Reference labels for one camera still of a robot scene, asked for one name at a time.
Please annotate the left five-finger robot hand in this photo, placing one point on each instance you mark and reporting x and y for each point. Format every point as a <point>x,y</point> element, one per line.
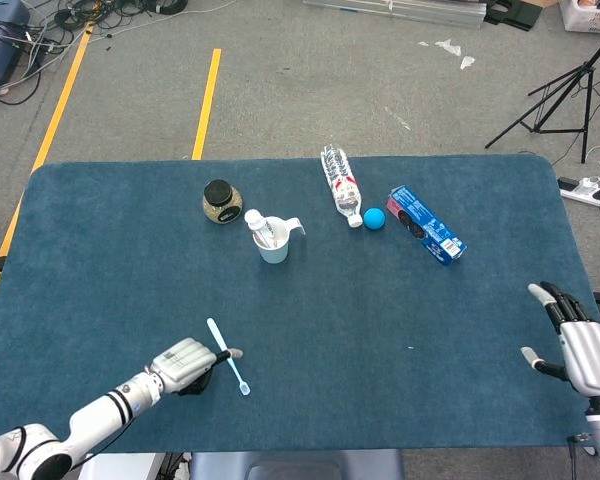
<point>185,365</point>

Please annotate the black tripod stand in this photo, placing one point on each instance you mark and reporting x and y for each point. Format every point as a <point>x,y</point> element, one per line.
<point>587,115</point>

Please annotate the white toothpaste tube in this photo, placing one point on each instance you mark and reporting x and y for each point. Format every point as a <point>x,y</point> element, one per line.
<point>255,220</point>

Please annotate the blue felt table mat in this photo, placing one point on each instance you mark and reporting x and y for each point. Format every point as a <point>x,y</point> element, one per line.
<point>355,325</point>

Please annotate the white robot base panel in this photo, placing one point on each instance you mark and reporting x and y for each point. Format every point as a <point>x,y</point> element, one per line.
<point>120,470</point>

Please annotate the clear plastic water bottle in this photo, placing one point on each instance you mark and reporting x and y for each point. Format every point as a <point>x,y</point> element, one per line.
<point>342,187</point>

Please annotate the black flat bracket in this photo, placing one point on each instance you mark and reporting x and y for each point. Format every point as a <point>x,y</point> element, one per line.
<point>510,15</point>

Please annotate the right five-finger robot hand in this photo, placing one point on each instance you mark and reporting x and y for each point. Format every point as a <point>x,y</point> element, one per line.
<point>592,355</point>

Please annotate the white power strip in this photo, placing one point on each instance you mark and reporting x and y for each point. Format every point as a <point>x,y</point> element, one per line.
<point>580,190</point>

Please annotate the blue ball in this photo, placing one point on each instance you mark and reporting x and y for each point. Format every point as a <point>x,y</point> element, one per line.
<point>374,218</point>

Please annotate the white paper scrap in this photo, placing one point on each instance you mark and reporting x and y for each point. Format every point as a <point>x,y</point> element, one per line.
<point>448,46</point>
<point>467,62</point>

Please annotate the blue cookie box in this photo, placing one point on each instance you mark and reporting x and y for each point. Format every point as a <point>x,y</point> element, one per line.
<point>425,227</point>

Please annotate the aluminium profile rails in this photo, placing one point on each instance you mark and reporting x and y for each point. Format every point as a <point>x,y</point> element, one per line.
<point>420,14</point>

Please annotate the white plastic basket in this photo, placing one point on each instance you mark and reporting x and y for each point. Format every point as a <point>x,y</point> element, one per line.
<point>580,20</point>

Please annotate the glass jar with black lid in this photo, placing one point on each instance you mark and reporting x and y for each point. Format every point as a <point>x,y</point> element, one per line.
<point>222,202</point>

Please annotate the light blue toothbrush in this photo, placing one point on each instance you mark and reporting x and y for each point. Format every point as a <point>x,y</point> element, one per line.
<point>215,332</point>

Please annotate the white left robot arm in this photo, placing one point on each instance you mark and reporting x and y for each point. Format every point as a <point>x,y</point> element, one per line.
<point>95,415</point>

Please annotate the grey-blue robot base pad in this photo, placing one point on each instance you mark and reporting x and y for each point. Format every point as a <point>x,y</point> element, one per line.
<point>290,467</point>

